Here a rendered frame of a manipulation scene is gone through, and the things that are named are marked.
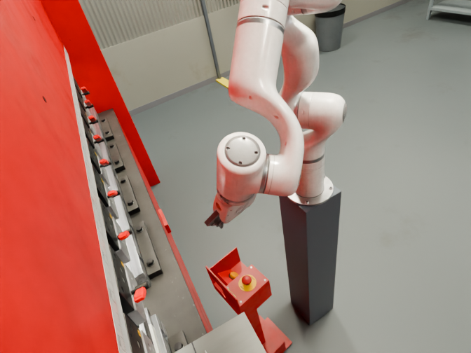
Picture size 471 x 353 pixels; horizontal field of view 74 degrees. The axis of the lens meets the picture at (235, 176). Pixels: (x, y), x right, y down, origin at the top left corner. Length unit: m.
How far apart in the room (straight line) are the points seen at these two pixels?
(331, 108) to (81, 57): 1.96
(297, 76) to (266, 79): 0.35
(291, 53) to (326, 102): 0.22
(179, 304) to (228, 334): 0.29
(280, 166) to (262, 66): 0.18
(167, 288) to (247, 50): 0.95
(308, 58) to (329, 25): 4.26
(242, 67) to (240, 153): 0.15
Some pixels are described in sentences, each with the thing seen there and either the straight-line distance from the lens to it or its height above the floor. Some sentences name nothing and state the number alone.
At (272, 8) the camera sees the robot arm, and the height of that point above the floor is 1.76.
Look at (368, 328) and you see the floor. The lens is 2.10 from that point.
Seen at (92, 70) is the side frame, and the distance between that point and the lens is 2.61.
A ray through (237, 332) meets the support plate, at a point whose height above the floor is 1.00.
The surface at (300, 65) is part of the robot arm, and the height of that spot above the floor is 1.56.
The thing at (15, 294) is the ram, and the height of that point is 1.67.
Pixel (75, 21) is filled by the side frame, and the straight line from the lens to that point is 2.54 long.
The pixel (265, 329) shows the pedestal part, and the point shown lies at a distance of 1.94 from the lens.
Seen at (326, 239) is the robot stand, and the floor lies 0.75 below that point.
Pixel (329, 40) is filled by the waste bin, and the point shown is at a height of 0.17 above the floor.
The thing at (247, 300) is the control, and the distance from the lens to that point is 1.28.
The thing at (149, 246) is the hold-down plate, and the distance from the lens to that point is 1.39.
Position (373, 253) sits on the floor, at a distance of 2.36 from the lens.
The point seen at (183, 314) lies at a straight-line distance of 1.21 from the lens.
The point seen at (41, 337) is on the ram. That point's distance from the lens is 0.40.
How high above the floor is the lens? 1.91
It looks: 41 degrees down
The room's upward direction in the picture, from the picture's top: 13 degrees counter-clockwise
